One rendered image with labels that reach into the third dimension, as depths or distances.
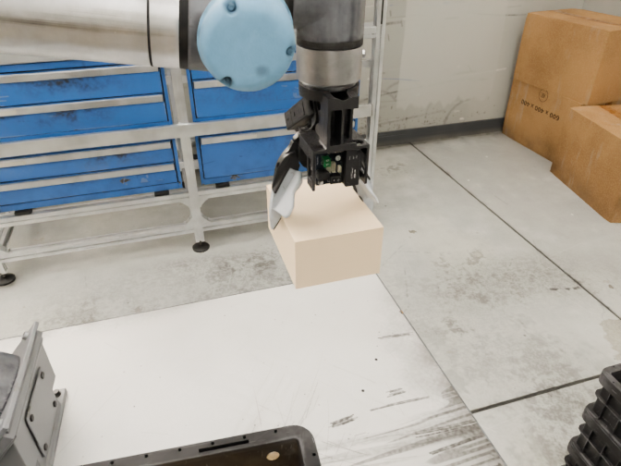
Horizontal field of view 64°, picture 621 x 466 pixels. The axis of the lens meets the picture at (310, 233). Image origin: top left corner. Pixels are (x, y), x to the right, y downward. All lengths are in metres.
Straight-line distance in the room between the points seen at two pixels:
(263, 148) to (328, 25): 1.68
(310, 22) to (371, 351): 0.55
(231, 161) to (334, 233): 1.60
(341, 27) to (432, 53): 2.83
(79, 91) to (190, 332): 1.33
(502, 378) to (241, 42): 1.62
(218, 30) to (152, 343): 0.65
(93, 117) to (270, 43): 1.74
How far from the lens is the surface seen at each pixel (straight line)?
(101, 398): 0.88
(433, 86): 3.46
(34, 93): 2.11
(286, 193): 0.65
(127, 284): 2.26
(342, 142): 0.58
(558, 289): 2.34
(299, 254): 0.63
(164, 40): 0.42
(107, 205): 2.24
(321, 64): 0.57
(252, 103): 2.13
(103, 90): 2.08
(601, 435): 1.20
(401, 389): 0.84
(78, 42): 0.43
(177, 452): 0.50
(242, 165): 2.22
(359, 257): 0.67
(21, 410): 0.73
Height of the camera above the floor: 1.34
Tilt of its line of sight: 33 degrees down
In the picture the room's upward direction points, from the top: straight up
